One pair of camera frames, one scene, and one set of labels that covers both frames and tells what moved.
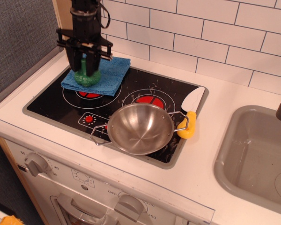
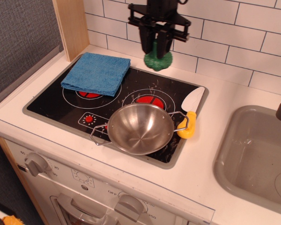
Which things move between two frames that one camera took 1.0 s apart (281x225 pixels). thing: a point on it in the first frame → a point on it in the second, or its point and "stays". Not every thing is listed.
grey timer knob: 35,163 stays
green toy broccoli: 81,77 → 151,59
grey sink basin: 252,157 stays
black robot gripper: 86,34 → 158,15
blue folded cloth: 112,74 stays
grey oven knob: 129,207 stays
